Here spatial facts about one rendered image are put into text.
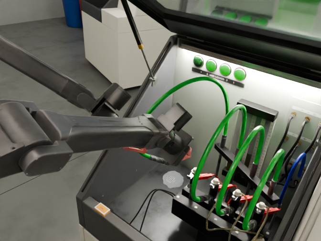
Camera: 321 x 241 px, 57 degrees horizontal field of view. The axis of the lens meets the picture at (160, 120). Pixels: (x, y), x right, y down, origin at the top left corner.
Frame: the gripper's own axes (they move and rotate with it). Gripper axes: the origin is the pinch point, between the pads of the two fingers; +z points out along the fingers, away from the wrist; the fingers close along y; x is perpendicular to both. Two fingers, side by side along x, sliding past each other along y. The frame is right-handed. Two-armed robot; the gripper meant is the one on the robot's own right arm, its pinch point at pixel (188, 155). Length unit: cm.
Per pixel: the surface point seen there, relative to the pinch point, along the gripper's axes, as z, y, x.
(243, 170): 22.4, 7.2, -8.2
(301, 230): 17.1, 2.8, -34.4
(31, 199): 68, -106, 132
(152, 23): 144, 95, 249
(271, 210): 19.5, 2.1, -24.3
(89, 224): 7.2, -44.3, 21.0
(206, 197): 9.1, -7.4, -9.2
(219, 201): -3.0, -4.4, -18.5
